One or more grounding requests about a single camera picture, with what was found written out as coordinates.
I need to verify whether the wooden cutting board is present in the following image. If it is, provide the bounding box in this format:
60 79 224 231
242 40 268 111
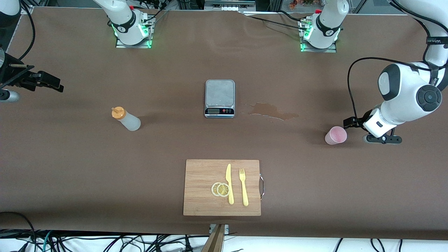
183 159 265 216

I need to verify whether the brown liquid spill stain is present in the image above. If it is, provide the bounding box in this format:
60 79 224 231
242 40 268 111
245 102 300 121

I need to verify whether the yellow plastic knife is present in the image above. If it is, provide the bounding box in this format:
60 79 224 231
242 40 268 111
226 163 235 205

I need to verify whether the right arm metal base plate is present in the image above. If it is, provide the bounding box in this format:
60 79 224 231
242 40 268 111
115 16 153 49

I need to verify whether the silver digital kitchen scale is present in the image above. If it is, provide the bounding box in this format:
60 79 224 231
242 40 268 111
204 79 235 119

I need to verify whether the pink plastic cup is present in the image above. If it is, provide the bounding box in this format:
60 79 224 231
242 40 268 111
325 126 348 145

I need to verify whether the brown table cover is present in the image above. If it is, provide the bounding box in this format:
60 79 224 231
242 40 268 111
0 6 448 242

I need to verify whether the black right base cable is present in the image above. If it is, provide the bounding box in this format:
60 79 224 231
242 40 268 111
142 0 170 27

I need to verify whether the white power strip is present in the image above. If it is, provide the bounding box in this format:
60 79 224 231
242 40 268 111
205 0 256 12

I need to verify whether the black left base cable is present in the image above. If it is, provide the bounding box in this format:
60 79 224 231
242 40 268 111
241 10 310 31

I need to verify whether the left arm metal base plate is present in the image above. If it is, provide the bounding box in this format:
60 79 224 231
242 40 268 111
300 17 337 53

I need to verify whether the black base cable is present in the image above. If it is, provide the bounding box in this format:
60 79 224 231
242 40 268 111
142 0 170 27
241 10 310 31

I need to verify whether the black looped floor cable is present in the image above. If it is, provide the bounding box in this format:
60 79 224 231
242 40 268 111
0 211 35 252

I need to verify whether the teal floor cable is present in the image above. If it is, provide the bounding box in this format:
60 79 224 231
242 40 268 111
41 230 54 252

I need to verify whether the translucent sauce bottle orange cap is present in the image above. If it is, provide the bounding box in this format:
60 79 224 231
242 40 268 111
111 106 141 132

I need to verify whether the small metal bracket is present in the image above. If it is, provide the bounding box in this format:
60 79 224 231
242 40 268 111
209 224 230 235

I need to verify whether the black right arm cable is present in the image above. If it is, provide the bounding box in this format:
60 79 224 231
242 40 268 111
19 0 35 62

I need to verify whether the yellow plastic fork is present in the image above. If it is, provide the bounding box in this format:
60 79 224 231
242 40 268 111
239 168 249 207

